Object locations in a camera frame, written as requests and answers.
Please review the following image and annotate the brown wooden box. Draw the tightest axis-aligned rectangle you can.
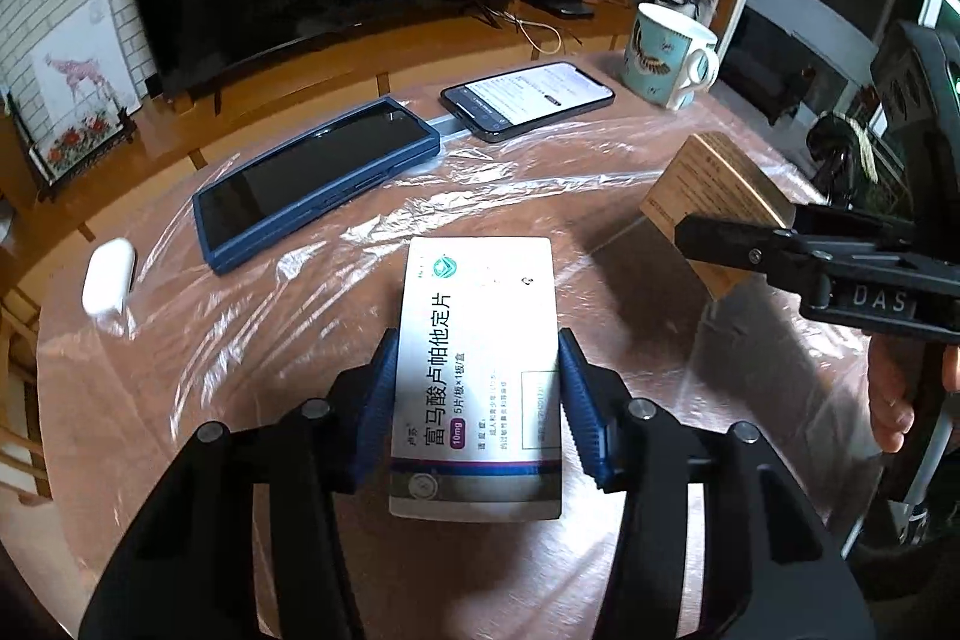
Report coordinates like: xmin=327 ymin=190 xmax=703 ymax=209
xmin=638 ymin=131 xmax=797 ymax=301

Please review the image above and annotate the white medicine box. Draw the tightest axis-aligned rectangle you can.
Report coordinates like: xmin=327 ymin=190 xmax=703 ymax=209
xmin=389 ymin=237 xmax=563 ymax=523

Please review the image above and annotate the person right hand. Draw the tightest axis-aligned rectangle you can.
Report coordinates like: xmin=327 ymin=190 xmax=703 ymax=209
xmin=867 ymin=335 xmax=924 ymax=453

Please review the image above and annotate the teal patterned mug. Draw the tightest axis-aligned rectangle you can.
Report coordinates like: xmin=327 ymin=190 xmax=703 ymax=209
xmin=620 ymin=3 xmax=721 ymax=110

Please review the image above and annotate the clear plastic table cover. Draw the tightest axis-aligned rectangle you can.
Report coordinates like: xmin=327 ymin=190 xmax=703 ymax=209
xmin=37 ymin=91 xmax=878 ymax=638

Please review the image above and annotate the white earbuds case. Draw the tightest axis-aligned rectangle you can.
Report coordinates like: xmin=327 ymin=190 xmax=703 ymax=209
xmin=82 ymin=237 xmax=137 ymax=317

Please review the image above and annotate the black smartphone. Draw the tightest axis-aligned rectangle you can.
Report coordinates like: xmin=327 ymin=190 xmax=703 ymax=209
xmin=439 ymin=62 xmax=615 ymax=143

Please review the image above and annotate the framed deer painting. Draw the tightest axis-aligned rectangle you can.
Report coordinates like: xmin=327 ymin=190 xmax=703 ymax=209
xmin=5 ymin=0 xmax=140 ymax=200

